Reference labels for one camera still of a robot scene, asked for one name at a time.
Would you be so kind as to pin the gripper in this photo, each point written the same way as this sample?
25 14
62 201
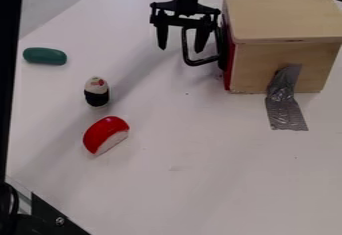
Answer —
186 12

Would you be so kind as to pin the drawer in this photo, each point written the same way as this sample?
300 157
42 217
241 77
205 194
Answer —
228 55

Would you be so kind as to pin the cabinet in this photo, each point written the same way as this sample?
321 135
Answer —
285 35

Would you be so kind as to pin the black white toy sushi roll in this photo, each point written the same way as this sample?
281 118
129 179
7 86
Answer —
96 91

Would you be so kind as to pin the grey tape strip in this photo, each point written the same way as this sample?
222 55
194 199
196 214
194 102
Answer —
284 102

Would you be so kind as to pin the red white toy sushi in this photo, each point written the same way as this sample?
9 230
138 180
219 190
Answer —
105 135

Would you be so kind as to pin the green toy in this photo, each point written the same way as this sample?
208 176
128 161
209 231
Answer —
44 55

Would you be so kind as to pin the black post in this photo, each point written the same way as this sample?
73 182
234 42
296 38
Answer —
10 79

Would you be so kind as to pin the black metal bracket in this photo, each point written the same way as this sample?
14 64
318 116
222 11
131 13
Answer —
40 217

